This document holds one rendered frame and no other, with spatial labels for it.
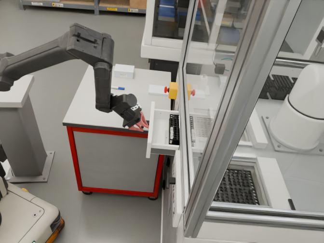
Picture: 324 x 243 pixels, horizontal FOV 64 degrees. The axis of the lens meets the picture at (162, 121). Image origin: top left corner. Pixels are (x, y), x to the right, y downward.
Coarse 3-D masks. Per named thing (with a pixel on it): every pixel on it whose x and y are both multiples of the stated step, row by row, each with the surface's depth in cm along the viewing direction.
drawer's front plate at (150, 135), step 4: (152, 104) 131; (152, 108) 129; (152, 112) 127; (152, 116) 125; (152, 120) 123; (152, 124) 120; (152, 128) 119; (148, 132) 117; (148, 136) 114; (148, 140) 113; (148, 144) 113; (148, 148) 115; (148, 152) 116; (148, 156) 118
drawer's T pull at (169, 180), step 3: (168, 174) 103; (168, 177) 101; (171, 177) 102; (174, 177) 102; (168, 180) 100; (171, 180) 101; (174, 180) 101; (168, 183) 100; (171, 183) 100; (174, 183) 100; (168, 186) 99
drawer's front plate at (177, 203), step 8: (176, 152) 109; (176, 160) 106; (176, 168) 103; (176, 176) 100; (176, 184) 98; (176, 192) 95; (176, 200) 93; (176, 208) 91; (176, 216) 91; (176, 224) 95
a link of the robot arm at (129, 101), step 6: (114, 96) 109; (120, 96) 106; (126, 96) 105; (132, 96) 107; (114, 102) 108; (120, 102) 105; (126, 102) 105; (132, 102) 107; (102, 108) 106; (126, 108) 109
